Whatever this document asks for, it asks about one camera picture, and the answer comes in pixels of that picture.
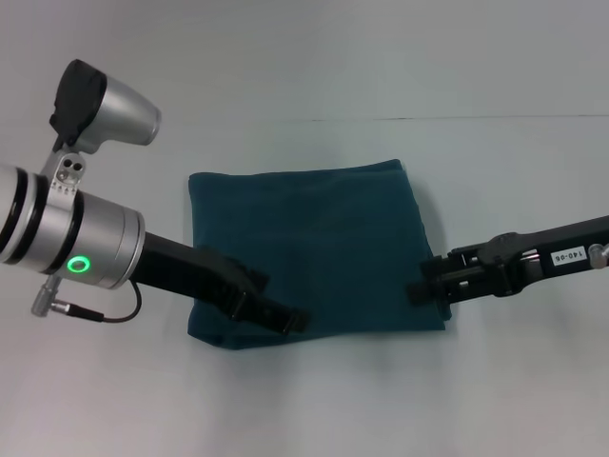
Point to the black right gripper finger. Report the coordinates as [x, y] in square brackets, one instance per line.
[452, 261]
[452, 289]

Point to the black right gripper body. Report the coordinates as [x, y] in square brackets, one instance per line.
[537, 257]

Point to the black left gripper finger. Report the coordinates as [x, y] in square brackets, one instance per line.
[276, 316]
[257, 276]

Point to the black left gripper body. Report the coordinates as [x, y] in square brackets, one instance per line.
[200, 273]

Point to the blue t-shirt with white print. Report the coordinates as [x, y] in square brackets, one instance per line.
[333, 228]

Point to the silver plug connector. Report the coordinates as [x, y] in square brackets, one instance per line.
[45, 297]

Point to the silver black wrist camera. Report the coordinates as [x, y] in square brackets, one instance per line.
[104, 109]

